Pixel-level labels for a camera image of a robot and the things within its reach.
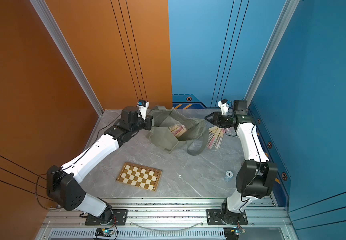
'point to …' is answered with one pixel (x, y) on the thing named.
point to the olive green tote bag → (164, 118)
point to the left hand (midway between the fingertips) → (153, 114)
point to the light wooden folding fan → (213, 134)
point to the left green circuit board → (104, 232)
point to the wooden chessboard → (139, 176)
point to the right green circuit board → (232, 233)
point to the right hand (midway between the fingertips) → (208, 118)
